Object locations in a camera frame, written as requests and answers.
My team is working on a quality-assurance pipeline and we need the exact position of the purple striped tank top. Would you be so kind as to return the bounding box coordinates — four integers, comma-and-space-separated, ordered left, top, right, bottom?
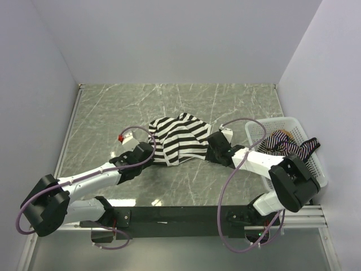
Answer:
257, 130, 320, 177

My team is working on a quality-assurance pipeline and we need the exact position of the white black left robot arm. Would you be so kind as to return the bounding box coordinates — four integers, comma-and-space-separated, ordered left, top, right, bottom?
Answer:
19, 142, 155, 237

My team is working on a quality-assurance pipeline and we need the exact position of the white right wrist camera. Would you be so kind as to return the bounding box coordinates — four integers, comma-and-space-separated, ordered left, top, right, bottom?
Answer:
219, 125, 234, 143

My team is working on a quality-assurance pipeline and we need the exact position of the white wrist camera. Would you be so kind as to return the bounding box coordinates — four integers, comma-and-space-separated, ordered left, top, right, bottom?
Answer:
118, 131, 139, 151
219, 125, 234, 143

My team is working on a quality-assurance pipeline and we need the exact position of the white plastic laundry basket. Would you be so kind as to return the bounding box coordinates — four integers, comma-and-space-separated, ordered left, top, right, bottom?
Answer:
245, 117, 328, 187

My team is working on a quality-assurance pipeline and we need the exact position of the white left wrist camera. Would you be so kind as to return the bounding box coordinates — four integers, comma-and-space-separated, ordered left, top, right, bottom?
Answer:
118, 131, 139, 151

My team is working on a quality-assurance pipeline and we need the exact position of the orange garment in basket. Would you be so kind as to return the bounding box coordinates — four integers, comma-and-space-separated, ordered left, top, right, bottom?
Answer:
278, 129, 294, 140

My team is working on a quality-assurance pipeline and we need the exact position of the black white striped tank top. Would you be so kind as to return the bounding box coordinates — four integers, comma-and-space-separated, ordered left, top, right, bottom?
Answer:
148, 112, 212, 167

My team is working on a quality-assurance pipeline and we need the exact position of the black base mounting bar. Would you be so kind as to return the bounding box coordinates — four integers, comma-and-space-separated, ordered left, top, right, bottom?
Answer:
80, 206, 277, 240

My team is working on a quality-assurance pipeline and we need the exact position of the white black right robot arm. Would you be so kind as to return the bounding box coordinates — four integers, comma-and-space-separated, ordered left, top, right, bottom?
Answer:
206, 132, 321, 225

